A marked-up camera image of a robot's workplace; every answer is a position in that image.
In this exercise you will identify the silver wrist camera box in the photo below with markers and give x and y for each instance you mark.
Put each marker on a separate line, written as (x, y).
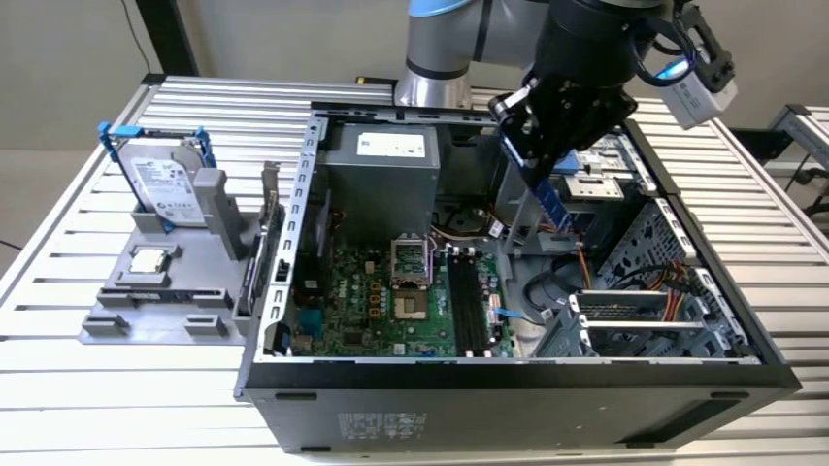
(696, 102)

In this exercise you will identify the silver hard disk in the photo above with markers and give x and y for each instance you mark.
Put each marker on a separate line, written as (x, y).
(162, 189)

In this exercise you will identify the blue disk carrier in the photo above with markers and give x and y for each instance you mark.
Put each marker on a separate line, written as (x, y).
(124, 131)

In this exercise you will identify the grey parts rack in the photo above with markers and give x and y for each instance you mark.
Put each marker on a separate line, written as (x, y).
(194, 272)

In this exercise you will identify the black frame post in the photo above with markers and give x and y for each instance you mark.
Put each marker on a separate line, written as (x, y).
(169, 39)

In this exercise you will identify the black RAM slot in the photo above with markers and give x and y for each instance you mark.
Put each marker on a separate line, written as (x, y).
(457, 301)
(475, 301)
(465, 301)

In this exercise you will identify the grey power supply unit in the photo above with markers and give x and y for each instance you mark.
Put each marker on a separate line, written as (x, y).
(383, 194)

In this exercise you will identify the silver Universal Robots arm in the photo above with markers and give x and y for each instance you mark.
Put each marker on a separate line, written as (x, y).
(441, 48)

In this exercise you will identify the green motherboard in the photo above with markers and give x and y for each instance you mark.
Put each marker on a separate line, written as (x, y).
(363, 315)

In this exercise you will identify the round case speaker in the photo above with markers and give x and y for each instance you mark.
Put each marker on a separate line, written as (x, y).
(469, 221)

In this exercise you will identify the grey metal drive cage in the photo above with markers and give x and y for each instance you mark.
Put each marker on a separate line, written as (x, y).
(519, 213)

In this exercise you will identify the blue RAM stick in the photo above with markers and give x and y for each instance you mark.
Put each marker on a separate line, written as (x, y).
(555, 204)

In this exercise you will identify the small black side camera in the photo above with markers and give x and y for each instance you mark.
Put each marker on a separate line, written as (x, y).
(509, 109)

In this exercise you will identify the graphics card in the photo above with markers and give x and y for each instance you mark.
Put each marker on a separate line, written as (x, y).
(269, 204)

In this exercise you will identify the neighbouring slatted metal table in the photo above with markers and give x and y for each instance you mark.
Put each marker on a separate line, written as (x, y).
(800, 119)

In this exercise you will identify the grey disk bay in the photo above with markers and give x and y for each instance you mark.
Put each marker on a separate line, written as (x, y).
(623, 303)

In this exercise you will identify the silver CPU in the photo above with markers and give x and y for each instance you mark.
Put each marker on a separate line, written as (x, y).
(148, 262)

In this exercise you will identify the CPU socket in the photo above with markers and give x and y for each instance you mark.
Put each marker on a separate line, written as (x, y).
(412, 305)

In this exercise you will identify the blue drive bay latch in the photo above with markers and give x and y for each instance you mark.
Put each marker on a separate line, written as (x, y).
(565, 165)

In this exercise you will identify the black PC case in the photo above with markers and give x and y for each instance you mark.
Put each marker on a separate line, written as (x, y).
(453, 417)

